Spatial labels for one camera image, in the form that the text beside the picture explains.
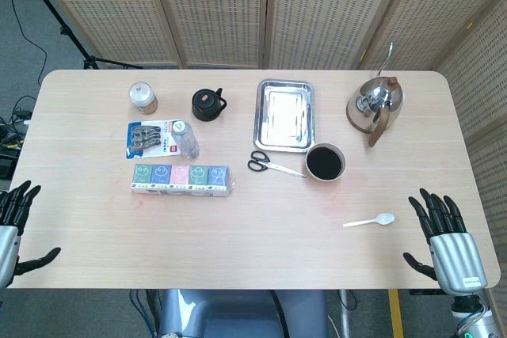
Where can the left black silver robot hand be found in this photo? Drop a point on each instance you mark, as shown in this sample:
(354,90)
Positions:
(8,243)

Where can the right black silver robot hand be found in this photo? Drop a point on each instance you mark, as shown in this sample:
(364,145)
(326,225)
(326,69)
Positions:
(455,259)

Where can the white plastic spoon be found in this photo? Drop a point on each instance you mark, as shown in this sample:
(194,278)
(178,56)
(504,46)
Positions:
(385,219)

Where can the white bowl of dark liquid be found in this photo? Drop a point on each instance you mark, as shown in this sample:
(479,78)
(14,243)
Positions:
(325,164)

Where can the binder clips blister pack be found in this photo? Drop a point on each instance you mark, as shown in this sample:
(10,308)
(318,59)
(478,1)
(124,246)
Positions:
(146,138)

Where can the multicolour tissue packets bundle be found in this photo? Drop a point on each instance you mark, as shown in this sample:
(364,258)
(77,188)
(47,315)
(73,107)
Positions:
(182,179)

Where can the glass jar with white lid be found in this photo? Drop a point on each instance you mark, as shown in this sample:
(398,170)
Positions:
(142,98)

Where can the clear plastic water bottle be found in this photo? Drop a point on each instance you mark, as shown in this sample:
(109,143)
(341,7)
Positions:
(186,142)

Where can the black tripod stand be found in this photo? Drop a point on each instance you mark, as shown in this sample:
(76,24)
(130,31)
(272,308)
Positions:
(65,33)

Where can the stainless steel tray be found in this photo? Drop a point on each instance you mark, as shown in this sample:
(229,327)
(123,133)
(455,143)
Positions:
(284,114)

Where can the grey robot torso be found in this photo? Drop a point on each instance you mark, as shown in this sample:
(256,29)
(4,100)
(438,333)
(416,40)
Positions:
(237,314)

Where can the small black teapot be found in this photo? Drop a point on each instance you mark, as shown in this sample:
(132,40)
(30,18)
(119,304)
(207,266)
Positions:
(204,106)

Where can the woven wooden folding screen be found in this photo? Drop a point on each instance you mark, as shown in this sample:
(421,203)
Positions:
(222,9)

